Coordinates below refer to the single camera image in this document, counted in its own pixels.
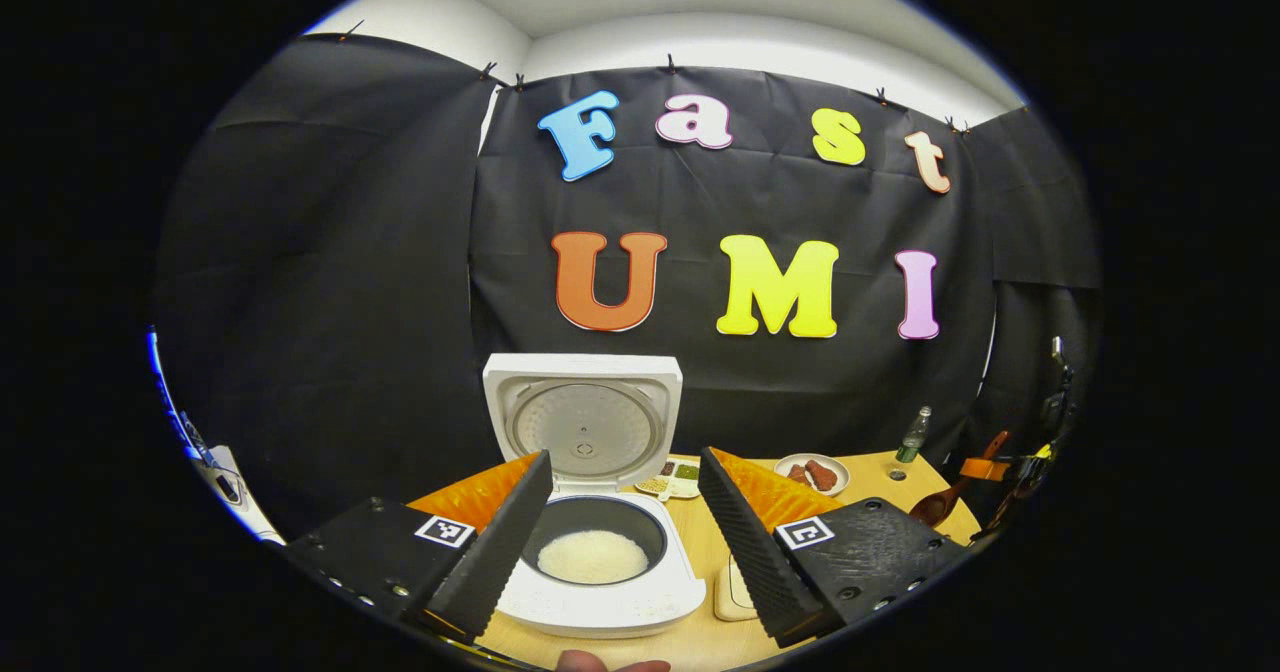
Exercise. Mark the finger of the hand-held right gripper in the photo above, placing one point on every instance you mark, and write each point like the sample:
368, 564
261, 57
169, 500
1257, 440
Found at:
985, 469

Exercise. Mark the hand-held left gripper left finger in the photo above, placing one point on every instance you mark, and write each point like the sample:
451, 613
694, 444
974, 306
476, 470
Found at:
495, 552

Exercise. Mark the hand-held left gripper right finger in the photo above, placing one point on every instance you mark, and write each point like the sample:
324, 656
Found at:
750, 552

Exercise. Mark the clear rice container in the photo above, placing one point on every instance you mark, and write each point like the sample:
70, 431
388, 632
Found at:
735, 592

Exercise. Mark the brown wooden spoon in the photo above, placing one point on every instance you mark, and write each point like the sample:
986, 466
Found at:
935, 507

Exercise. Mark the white rice pile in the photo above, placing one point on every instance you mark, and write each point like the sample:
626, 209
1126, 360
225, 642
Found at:
592, 557

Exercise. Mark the white rice cooker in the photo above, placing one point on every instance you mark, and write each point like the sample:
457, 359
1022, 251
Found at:
585, 422

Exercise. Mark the green label water bottle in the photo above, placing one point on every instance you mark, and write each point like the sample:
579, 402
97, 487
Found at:
912, 437

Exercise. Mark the brown meat piece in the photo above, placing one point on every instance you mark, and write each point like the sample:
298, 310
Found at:
797, 474
822, 474

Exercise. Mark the white divided condiment dish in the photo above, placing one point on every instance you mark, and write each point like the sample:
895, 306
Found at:
672, 479

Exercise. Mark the white round plate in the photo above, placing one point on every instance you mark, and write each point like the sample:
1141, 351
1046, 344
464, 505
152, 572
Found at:
840, 480

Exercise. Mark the white panel with blue edge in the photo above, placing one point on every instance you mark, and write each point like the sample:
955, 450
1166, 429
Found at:
245, 497

